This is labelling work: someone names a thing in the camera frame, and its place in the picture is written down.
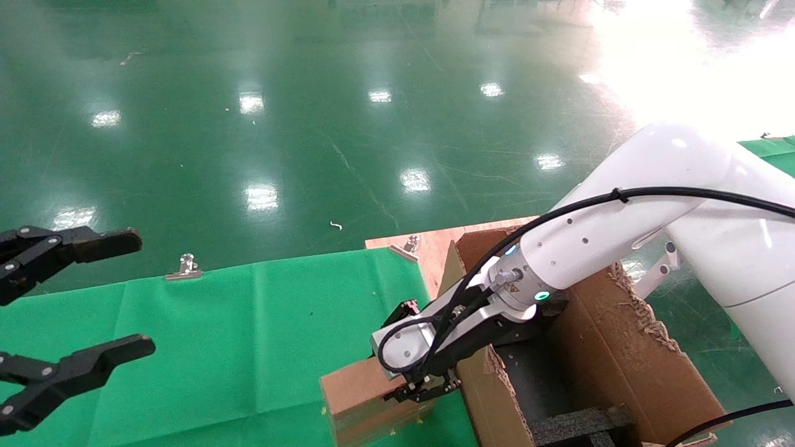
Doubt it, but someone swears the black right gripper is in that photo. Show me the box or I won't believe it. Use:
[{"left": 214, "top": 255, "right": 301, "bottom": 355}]
[{"left": 380, "top": 291, "right": 570, "bottom": 404}]

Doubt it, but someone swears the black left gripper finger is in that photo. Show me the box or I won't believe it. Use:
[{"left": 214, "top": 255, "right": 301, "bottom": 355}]
[
  {"left": 0, "top": 227, "right": 143, "bottom": 306},
  {"left": 0, "top": 334, "right": 156, "bottom": 435}
]

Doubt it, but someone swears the small brown cardboard box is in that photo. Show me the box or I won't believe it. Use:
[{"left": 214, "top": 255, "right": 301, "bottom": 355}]
[{"left": 320, "top": 355, "right": 460, "bottom": 447}]

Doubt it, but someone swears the large open cardboard carton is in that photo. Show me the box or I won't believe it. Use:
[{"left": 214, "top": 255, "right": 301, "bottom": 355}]
[{"left": 435, "top": 227, "right": 734, "bottom": 447}]

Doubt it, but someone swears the large green table cloth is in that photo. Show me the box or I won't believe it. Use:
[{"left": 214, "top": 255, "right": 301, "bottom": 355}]
[{"left": 0, "top": 248, "right": 479, "bottom": 447}]

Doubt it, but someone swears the black notched foam insert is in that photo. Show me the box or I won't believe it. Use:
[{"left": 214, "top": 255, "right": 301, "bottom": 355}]
[{"left": 528, "top": 404, "right": 637, "bottom": 447}]

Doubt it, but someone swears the green cloth on side table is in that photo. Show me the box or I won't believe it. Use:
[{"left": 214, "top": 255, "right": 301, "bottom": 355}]
[{"left": 730, "top": 137, "right": 795, "bottom": 339}]

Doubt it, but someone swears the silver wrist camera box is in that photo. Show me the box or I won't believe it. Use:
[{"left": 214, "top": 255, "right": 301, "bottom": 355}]
[{"left": 371, "top": 314, "right": 435, "bottom": 381}]

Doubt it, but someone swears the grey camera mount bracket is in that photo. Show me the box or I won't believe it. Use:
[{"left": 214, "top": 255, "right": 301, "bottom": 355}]
[{"left": 429, "top": 273, "right": 538, "bottom": 354}]

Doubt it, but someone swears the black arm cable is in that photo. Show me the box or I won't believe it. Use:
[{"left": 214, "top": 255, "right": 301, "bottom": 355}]
[{"left": 378, "top": 188, "right": 795, "bottom": 373}]

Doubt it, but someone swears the black trailing cable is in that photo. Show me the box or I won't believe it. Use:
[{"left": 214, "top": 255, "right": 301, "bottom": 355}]
[{"left": 665, "top": 399, "right": 795, "bottom": 447}]

